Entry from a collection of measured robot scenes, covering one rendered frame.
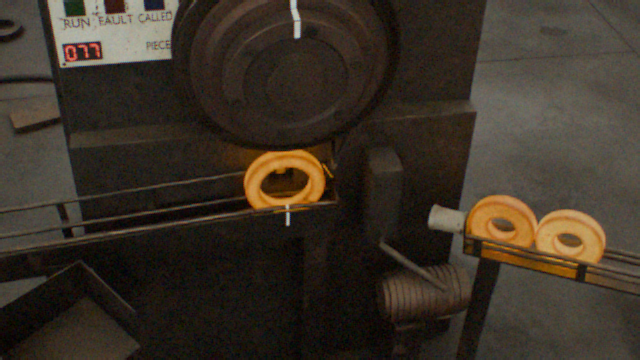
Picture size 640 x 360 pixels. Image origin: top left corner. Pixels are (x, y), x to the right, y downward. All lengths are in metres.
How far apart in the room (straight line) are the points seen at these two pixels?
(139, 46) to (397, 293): 0.84
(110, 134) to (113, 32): 0.27
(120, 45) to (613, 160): 2.24
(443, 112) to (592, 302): 1.10
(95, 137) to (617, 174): 2.16
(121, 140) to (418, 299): 0.80
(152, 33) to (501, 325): 1.49
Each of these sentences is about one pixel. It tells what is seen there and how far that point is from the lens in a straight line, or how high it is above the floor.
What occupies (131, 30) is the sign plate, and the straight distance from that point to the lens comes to 1.75.
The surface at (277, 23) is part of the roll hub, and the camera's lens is 1.52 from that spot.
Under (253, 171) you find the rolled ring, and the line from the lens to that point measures 1.86.
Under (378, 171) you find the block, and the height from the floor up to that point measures 0.80.
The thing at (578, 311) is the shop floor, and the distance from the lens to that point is 2.79.
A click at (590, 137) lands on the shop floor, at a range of 3.54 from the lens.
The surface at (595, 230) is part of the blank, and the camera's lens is 1.88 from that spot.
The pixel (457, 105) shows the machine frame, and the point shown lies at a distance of 2.00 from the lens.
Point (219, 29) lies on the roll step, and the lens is 1.57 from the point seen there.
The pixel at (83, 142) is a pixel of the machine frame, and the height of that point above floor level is 0.87.
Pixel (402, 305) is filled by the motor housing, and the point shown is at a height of 0.50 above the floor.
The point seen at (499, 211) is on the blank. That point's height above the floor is 0.76.
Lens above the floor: 2.00
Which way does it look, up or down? 41 degrees down
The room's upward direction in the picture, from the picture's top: 3 degrees clockwise
